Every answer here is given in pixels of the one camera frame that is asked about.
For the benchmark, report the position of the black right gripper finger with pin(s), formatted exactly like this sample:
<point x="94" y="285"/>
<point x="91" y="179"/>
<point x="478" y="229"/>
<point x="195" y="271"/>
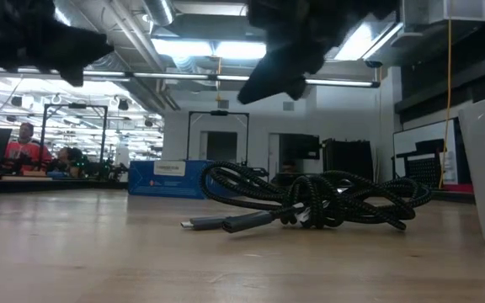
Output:
<point x="280" y="69"/>
<point x="299" y="89"/>

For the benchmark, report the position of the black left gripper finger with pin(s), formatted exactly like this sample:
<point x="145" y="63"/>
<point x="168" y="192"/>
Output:
<point x="74" y="75"/>
<point x="78" y="48"/>

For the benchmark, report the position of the person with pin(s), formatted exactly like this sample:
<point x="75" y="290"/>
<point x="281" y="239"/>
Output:
<point x="72" y="157"/>
<point x="25" y="151"/>

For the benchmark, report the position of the black cabinet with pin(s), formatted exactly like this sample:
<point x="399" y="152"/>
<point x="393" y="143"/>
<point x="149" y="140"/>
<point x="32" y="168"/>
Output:
<point x="348" y="157"/>

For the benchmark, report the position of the LED light bar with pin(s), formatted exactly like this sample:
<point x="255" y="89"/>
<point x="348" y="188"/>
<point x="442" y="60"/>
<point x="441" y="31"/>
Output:
<point x="175" y="76"/>

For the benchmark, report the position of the whiteboard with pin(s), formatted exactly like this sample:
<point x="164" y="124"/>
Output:
<point x="406" y="143"/>

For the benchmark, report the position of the blue game controller box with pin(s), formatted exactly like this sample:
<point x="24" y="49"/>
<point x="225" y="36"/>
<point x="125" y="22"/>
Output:
<point x="162" y="183"/>

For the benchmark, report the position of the black workstation frame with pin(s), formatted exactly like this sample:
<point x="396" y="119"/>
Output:
<point x="189" y="134"/>
<point x="43" y="134"/>

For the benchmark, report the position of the black aluminium table frame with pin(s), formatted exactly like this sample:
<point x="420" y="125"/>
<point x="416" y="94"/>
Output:
<point x="57" y="184"/>

